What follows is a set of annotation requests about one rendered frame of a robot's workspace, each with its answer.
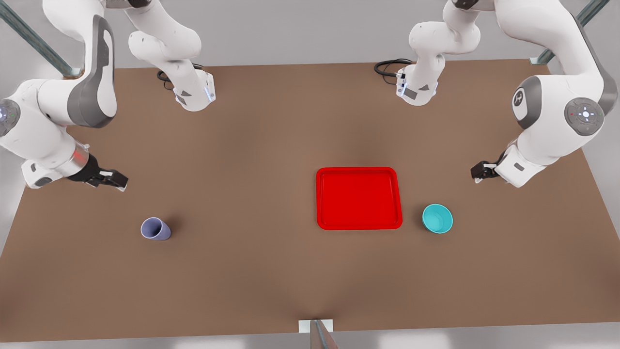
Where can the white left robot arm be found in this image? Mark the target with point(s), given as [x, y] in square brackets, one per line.
[552, 111]

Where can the teal bowl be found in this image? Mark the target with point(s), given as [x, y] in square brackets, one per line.
[437, 218]

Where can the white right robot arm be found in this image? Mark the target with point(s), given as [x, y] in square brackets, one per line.
[92, 92]

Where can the lavender cup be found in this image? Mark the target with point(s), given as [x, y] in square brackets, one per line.
[156, 228]

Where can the red rectangular tray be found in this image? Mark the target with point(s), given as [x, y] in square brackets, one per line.
[359, 198]

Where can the silver frame post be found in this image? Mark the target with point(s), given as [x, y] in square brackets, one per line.
[38, 41]
[571, 29]
[319, 334]

